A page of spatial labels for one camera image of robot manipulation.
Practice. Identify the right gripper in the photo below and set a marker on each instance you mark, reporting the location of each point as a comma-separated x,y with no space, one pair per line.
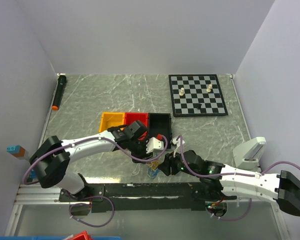
169,160

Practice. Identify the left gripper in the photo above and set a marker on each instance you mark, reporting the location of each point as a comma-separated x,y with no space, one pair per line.
143,155

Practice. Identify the black plastic bin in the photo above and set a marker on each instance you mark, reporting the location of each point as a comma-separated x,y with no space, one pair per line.
160,123

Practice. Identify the red plastic bin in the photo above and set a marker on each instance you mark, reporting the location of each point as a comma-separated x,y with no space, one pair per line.
130,117

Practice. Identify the yellow plastic bin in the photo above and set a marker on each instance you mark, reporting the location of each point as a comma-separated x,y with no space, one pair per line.
111,119

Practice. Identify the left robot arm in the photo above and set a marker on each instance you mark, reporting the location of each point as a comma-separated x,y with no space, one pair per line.
50,162

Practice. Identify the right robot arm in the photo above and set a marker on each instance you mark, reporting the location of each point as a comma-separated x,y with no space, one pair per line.
220,181

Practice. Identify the white chess piece left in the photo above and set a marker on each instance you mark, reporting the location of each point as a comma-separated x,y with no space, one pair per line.
181,92

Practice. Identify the white chess piece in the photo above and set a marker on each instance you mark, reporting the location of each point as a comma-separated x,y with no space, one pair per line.
181,92
209,88

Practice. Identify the chessboard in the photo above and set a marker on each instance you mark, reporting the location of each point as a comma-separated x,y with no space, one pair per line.
195,92

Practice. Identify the grey white stand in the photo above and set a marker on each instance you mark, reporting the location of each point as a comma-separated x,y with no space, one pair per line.
247,154

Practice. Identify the white chess piece right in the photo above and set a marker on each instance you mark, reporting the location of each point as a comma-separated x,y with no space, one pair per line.
209,88

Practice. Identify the red bin at bottom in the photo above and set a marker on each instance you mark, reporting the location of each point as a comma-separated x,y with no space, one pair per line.
80,236

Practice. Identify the black marker orange cap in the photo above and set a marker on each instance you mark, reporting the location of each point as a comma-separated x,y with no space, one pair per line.
61,85

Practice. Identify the blue brown toy block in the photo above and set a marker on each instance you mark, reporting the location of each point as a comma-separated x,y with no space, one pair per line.
18,152

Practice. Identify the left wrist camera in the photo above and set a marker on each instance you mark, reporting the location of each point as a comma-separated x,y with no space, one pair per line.
156,144

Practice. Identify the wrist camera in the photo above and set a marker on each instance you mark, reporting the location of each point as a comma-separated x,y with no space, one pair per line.
156,144
177,141

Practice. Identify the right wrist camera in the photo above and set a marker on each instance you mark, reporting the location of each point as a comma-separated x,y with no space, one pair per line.
177,141

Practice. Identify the aluminium rail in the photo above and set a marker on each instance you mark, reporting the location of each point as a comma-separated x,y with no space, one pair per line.
35,195

